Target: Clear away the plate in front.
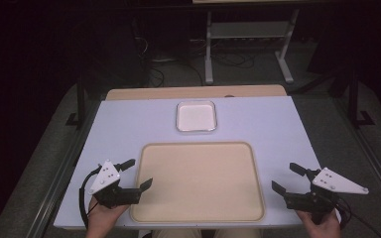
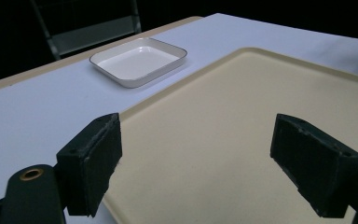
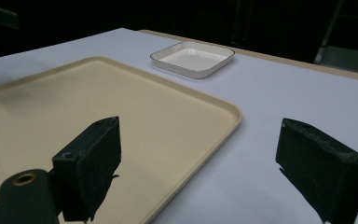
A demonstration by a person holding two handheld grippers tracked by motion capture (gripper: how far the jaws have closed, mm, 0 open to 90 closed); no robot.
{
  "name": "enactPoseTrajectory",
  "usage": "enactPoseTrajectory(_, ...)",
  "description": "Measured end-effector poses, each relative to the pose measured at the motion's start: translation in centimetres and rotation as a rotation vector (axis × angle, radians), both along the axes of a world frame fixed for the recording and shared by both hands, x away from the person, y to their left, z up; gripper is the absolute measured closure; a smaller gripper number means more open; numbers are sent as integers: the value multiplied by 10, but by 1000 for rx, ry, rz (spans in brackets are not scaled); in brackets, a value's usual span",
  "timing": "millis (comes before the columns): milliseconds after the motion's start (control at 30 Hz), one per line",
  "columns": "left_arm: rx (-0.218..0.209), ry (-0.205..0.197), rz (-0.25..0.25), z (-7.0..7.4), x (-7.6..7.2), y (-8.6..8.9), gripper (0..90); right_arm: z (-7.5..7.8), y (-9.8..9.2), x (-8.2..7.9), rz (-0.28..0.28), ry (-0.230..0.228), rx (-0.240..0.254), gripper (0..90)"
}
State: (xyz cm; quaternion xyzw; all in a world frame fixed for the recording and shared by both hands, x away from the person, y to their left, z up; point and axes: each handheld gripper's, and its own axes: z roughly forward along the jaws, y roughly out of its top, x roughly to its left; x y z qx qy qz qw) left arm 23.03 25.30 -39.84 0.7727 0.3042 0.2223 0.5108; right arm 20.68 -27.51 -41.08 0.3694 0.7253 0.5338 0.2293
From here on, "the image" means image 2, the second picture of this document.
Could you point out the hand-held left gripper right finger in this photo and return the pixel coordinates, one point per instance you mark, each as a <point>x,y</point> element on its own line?
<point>315,165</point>

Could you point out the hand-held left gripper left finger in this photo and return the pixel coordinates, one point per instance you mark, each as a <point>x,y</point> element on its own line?
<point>88,165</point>

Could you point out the beige plastic tray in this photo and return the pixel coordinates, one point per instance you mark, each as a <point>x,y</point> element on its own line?
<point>245,137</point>

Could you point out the white square dish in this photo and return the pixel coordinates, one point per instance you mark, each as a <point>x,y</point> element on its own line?
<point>138,62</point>

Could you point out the grey chair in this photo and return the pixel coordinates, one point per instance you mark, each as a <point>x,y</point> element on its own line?
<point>88,32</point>

